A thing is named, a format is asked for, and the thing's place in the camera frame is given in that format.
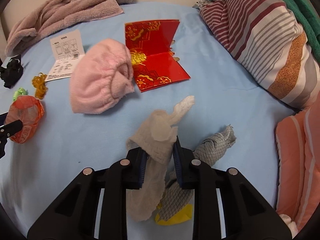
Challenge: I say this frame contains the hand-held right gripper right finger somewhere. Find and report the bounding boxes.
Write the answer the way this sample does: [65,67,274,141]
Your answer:
[172,136,293,240]

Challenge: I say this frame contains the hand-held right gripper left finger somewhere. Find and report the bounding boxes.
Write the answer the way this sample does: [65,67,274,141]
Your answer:
[27,148,150,240]

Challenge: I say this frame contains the orange plastic wrapper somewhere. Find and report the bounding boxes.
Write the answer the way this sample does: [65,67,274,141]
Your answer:
[5,95,45,144]

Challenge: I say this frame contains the beige sock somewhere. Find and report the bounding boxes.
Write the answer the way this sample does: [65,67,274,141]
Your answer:
[126,109,179,222]

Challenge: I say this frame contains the small green toy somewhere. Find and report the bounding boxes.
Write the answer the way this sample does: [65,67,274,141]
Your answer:
[12,87,28,102]

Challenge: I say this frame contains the grey knit sock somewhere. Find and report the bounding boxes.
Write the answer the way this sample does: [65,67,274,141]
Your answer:
[157,124,237,219]

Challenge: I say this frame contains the black cloth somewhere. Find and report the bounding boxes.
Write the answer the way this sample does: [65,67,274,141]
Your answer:
[0,54,24,88]

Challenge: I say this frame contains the amber rubber bands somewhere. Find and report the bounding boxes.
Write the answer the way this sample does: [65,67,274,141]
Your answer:
[32,72,48,99]

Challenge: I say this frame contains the yellow cloth piece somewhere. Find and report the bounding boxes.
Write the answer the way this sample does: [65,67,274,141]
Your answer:
[155,203,193,227]

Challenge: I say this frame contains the white instruction leaflet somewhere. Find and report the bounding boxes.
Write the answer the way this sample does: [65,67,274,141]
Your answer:
[44,29,85,82]

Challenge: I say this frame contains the pink fluffy cloth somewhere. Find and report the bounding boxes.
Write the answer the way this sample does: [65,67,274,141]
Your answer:
[69,39,135,115]

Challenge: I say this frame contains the red gold greeting card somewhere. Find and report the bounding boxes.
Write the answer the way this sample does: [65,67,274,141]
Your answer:
[124,19,191,93]

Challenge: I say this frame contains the orange striped pillow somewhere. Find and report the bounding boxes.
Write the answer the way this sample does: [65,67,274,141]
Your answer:
[275,105,320,233]

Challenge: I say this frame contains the mauve fleece blanket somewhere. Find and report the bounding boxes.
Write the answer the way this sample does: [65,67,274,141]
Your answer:
[5,0,135,57]

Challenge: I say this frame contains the striped duvet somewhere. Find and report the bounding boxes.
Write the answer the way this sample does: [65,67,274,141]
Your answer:
[199,0,320,109]

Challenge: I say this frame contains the green towel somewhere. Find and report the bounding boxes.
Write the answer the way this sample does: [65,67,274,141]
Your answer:
[199,0,320,63]

